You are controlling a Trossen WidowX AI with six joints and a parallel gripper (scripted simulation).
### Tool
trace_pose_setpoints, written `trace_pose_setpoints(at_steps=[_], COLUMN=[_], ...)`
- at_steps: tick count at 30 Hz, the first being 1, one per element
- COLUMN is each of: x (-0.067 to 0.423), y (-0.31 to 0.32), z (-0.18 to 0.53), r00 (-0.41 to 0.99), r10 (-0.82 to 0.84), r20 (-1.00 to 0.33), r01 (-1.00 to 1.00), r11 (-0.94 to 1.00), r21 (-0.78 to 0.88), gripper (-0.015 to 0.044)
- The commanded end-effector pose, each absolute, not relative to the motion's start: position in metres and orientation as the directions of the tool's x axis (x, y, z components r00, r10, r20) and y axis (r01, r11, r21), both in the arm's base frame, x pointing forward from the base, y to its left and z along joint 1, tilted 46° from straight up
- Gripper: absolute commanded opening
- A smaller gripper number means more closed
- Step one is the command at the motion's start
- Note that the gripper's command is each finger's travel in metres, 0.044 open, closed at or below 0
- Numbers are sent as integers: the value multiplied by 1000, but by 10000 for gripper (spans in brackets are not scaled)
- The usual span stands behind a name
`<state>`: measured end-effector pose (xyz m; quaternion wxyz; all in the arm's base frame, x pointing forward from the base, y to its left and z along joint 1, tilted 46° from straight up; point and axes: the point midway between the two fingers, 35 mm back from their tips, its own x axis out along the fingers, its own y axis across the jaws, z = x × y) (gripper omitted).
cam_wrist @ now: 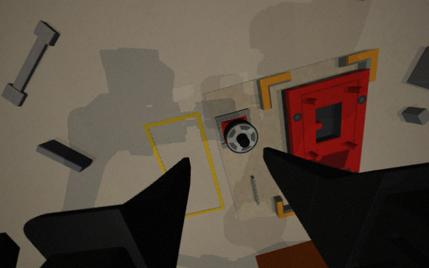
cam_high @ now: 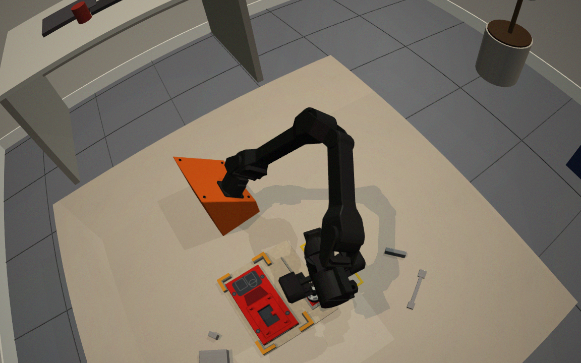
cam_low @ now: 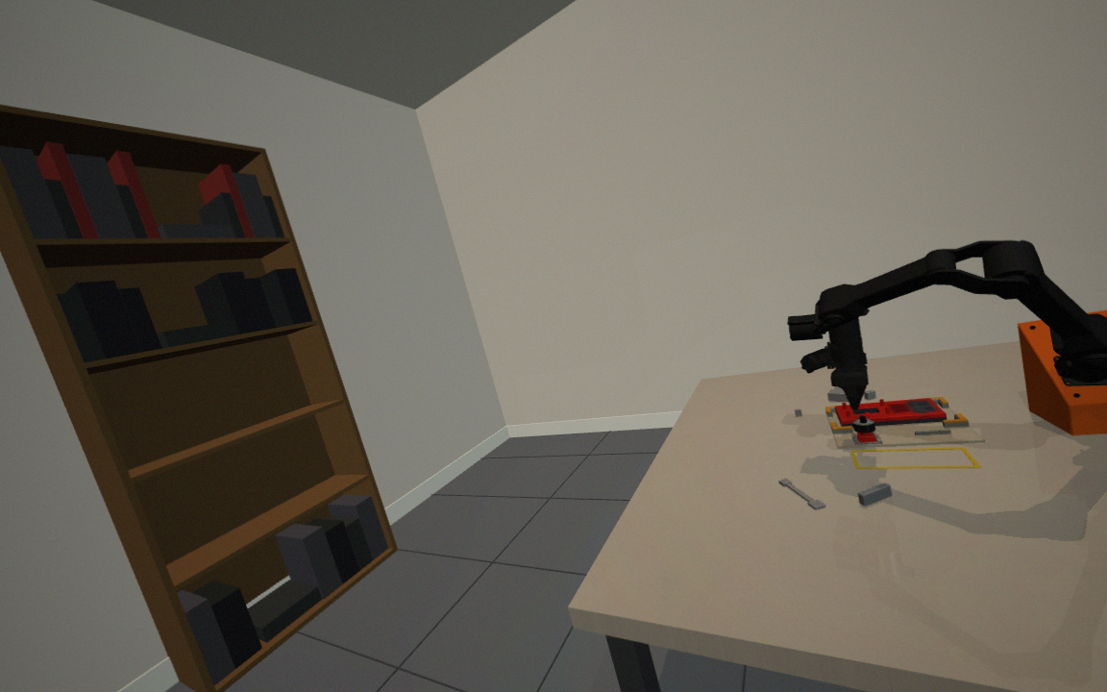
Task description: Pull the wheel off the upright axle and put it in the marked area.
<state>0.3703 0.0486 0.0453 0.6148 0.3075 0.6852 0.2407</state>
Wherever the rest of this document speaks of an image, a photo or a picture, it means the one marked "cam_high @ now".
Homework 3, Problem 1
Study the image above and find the black rectangular bar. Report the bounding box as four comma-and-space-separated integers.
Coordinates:
384, 247, 406, 258

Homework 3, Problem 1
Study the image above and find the black wheel with grey hub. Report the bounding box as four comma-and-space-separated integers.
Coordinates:
307, 286, 319, 303

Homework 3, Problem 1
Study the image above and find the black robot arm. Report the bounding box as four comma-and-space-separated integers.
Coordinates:
217, 107, 365, 309

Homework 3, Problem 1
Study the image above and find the grey dumbbell-shaped bar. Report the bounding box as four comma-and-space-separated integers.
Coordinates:
407, 269, 427, 309

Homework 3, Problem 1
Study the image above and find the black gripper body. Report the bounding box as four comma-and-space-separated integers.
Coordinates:
278, 251, 366, 304

